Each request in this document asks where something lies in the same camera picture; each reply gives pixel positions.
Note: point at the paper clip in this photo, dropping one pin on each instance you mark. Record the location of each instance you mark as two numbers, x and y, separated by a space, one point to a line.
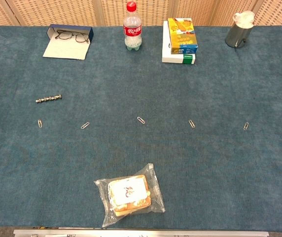
40 124
85 125
246 126
191 123
141 120

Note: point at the blue felt table cover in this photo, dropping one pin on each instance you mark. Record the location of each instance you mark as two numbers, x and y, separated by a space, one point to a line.
155 86

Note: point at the white and green box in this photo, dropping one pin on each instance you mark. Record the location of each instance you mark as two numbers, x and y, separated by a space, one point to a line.
175 58

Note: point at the plastic wrapped sandwich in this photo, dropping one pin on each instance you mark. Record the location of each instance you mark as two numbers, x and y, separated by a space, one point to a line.
128 192

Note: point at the red label cola bottle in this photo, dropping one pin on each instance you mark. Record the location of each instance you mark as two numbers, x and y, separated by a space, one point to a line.
132 32

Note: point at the yellow and blue carton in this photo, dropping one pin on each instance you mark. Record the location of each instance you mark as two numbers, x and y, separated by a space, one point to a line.
181 34

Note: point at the thin rimmed eyeglasses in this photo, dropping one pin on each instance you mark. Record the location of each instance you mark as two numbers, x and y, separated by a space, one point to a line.
64 36

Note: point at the blue glasses case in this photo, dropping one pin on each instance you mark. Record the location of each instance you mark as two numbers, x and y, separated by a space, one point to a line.
72 27

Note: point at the dark metal cup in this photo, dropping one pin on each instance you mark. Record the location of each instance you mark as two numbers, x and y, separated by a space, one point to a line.
237 35

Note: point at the woven folding screen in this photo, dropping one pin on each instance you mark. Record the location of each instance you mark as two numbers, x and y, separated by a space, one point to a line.
57 10

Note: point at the crumpled clear plastic wrap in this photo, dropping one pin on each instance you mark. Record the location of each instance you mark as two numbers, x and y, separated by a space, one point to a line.
244 18

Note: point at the aluminium profile rail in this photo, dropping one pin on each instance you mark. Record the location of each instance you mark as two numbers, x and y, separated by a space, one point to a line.
141 233

